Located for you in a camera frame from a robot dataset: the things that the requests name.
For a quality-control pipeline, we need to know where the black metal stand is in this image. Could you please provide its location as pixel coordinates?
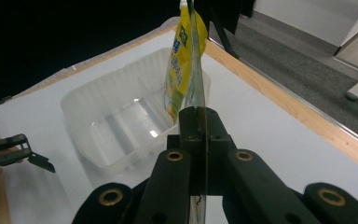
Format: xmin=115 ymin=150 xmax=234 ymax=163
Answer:
xmin=195 ymin=0 xmax=241 ymax=60

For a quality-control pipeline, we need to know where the clear plastic container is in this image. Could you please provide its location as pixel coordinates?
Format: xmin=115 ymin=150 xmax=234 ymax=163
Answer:
xmin=60 ymin=46 xmax=213 ymax=175

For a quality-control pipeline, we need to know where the yellow green snack packet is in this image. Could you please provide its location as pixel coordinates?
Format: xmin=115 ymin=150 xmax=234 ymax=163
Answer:
xmin=162 ymin=0 xmax=212 ymax=224

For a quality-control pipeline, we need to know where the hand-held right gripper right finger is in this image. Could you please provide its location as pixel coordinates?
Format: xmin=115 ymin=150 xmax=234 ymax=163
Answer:
xmin=205 ymin=106 xmax=322 ymax=224

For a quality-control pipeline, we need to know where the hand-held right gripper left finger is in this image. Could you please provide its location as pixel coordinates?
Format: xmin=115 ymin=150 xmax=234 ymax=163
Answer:
xmin=134 ymin=106 xmax=206 ymax=224

